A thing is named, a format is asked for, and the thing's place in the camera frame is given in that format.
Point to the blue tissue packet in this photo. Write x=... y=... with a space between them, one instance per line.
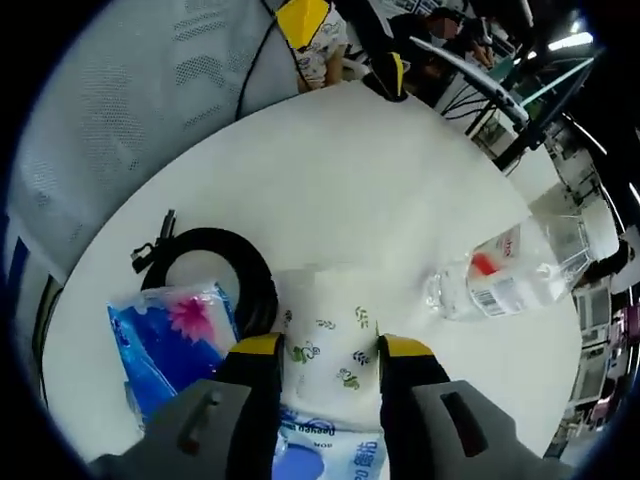
x=170 y=345

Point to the patterned paper cup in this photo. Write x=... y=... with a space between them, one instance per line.
x=330 y=350

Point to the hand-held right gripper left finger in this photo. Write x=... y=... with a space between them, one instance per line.
x=230 y=400

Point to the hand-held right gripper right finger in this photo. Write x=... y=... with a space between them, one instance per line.
x=425 y=400

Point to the clear plastic water bottle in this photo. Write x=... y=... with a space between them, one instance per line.
x=505 y=280

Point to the person's white jacket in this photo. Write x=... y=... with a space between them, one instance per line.
x=125 y=100

